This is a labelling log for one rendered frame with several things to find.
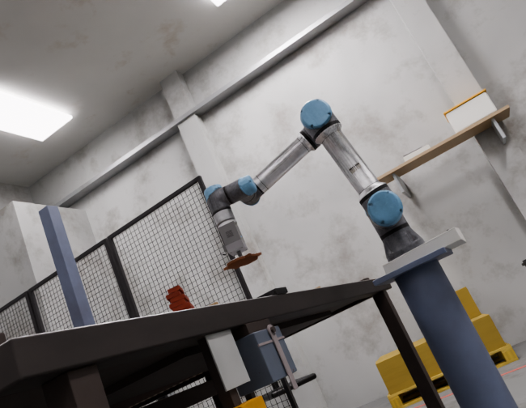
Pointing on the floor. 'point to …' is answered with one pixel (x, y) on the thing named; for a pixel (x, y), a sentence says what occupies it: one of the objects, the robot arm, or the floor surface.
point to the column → (450, 333)
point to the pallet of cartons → (400, 376)
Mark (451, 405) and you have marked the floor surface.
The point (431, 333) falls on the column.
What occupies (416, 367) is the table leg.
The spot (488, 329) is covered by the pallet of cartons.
